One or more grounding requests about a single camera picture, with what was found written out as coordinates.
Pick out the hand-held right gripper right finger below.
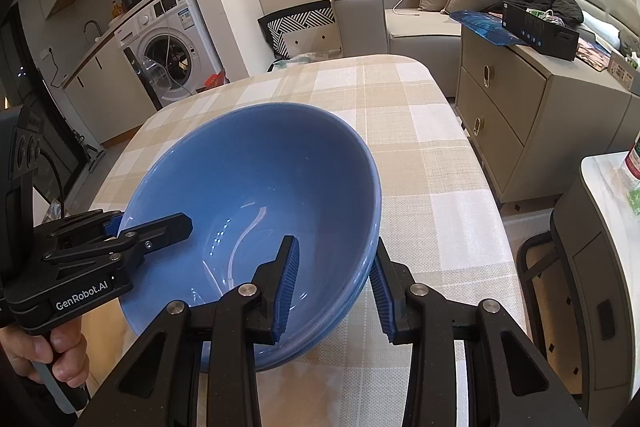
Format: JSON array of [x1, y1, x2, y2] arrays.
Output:
[[369, 237, 588, 427]]

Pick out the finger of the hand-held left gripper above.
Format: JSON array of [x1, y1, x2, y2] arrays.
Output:
[[46, 209, 124, 249], [43, 213, 194, 276]]

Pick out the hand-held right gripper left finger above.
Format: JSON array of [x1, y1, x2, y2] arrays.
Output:
[[75, 234, 301, 427]]

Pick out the blue bowl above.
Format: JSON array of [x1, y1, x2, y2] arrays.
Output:
[[255, 252, 382, 374], [117, 103, 383, 373]]

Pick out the person's left hand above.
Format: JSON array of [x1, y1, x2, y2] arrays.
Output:
[[0, 321, 92, 389]]

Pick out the white kitchen counter cabinets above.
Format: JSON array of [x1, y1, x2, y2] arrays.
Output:
[[62, 24, 151, 145]]

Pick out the beige checked tablecloth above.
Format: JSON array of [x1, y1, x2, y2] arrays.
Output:
[[82, 54, 528, 427]]

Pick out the black framed glass door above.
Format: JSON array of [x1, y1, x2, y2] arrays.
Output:
[[0, 4, 83, 188]]

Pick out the white washing machine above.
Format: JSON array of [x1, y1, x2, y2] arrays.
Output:
[[114, 0, 223, 110]]

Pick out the dark chair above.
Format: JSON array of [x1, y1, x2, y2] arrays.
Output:
[[517, 179, 636, 427]]

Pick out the beige bedside cabinet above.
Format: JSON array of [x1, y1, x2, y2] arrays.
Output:
[[455, 24, 640, 204]]

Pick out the black white patterned chair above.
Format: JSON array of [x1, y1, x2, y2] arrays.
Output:
[[257, 7, 341, 60]]

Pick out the white side table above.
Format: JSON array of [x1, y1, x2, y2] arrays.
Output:
[[580, 152, 640, 408]]

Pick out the grey sofa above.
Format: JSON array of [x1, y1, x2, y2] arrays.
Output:
[[330, 0, 501, 58]]

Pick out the plastic water bottle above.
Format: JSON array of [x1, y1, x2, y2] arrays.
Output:
[[622, 134, 640, 180]]

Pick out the blue plastic tray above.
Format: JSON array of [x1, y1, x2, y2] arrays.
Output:
[[449, 9, 526, 48]]

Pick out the long black box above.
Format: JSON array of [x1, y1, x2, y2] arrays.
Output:
[[501, 1, 581, 62]]

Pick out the colourful magazine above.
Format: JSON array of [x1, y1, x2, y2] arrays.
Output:
[[575, 39, 613, 70]]

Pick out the small cardboard box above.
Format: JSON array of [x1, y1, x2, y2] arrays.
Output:
[[607, 52, 640, 95]]

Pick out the black clothes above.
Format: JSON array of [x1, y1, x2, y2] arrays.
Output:
[[502, 0, 585, 28]]

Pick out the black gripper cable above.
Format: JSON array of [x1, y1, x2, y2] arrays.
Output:
[[37, 146, 67, 219]]

